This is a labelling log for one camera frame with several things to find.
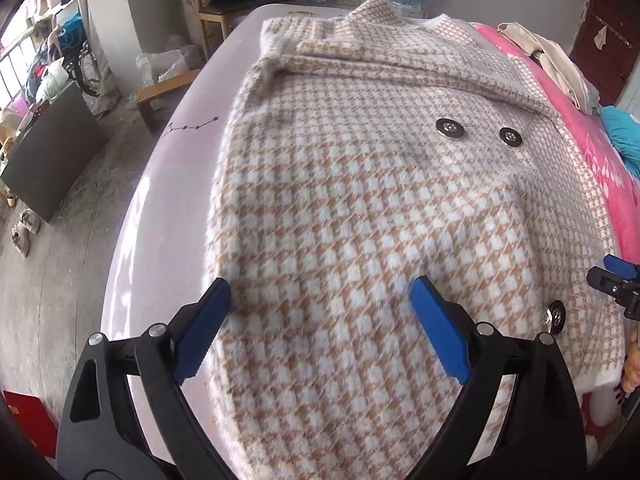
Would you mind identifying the pink printed blanket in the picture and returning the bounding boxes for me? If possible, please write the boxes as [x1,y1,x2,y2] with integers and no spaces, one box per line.
[470,22,640,466]

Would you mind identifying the white plastic bag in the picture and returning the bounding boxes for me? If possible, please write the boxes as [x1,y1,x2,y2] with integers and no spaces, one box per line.
[136,42,203,83]

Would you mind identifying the red box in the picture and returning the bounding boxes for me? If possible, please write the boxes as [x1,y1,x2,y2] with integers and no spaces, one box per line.
[2,390,58,461]

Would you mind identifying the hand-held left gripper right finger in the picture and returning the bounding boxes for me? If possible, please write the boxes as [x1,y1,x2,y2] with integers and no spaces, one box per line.
[407,275,587,480]

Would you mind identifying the wooden chair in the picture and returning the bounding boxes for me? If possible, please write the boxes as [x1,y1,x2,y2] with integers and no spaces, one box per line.
[185,0,301,61]

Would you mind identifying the person's right hand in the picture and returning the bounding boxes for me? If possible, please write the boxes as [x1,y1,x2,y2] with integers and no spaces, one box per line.
[621,327,640,395]

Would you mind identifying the dark grey cabinet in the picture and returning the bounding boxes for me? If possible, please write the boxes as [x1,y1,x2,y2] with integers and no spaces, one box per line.
[0,82,107,223]

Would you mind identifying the beige white houndstooth coat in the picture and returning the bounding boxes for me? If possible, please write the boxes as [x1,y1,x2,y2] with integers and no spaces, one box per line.
[202,0,631,480]

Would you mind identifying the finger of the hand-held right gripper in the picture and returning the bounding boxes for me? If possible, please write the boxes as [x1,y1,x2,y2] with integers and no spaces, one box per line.
[587,266,640,321]
[603,254,640,278]

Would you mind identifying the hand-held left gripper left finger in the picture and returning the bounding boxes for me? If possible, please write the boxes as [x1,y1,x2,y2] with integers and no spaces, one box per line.
[55,277,238,480]

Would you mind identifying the low wooden stool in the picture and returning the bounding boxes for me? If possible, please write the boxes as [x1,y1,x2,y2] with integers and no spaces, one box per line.
[136,69,201,133]

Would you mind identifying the bicycle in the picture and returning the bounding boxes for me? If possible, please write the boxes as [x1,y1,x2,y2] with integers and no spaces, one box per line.
[60,15,106,98]

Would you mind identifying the dark red door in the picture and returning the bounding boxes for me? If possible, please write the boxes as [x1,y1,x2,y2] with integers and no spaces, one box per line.
[570,0,633,106]

